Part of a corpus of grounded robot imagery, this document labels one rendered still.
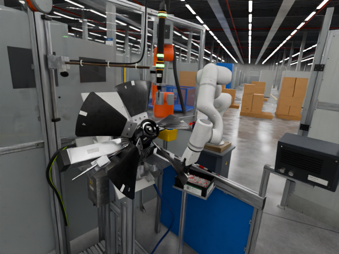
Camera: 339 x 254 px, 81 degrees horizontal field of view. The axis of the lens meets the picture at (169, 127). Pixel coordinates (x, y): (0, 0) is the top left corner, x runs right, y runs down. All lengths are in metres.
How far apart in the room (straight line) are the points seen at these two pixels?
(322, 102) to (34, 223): 2.81
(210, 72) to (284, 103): 8.02
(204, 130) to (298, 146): 0.44
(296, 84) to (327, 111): 6.52
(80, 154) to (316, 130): 2.29
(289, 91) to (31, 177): 8.56
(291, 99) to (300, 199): 6.56
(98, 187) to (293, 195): 2.24
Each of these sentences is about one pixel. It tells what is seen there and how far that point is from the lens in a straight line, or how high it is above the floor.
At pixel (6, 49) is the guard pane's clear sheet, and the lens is 1.58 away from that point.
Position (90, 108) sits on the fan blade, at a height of 1.33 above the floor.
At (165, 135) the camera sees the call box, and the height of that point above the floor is 1.03.
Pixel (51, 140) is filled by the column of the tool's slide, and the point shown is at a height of 1.05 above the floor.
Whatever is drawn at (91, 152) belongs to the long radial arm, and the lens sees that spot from 1.08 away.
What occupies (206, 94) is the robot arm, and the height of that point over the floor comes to 1.42.
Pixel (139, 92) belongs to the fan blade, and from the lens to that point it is 1.23.
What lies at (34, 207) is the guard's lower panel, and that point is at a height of 0.50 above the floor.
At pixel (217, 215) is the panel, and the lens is 1.58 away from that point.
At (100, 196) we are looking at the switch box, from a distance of 1.48.
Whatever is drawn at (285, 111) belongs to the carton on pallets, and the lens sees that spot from 9.13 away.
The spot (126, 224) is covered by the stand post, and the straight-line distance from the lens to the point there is 1.50.
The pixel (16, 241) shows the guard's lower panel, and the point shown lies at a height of 0.28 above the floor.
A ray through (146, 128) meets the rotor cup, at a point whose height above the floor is 1.23.
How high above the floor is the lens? 1.52
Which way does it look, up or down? 15 degrees down
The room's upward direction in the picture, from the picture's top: 3 degrees clockwise
